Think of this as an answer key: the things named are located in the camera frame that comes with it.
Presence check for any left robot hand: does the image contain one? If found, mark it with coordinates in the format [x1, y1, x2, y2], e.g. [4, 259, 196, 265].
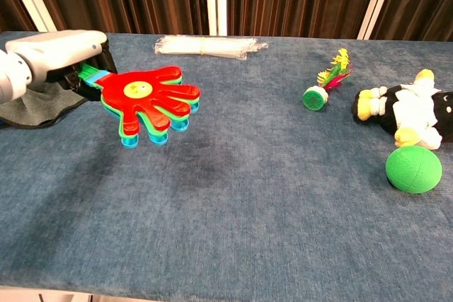
[5, 29, 118, 102]

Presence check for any red green hand clapper toy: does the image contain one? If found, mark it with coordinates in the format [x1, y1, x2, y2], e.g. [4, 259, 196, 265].
[78, 63, 202, 149]

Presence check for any grey cloth with black edge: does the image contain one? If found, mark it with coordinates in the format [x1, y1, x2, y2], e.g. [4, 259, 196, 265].
[0, 81, 89, 129]

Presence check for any bundle of clear wrapped straws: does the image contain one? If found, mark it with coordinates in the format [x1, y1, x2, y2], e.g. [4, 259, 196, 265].
[154, 35, 269, 62]

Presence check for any blue table cloth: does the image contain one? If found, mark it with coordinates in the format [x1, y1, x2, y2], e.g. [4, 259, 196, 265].
[0, 30, 453, 302]

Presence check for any colourful feather shuttlecock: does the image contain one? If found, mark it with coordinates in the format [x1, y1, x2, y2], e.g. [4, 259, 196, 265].
[302, 48, 353, 112]

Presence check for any black white plush toy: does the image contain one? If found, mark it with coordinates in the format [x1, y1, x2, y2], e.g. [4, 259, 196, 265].
[350, 68, 453, 150]

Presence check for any green ball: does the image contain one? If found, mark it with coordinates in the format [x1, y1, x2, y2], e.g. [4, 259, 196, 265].
[385, 145, 443, 194]

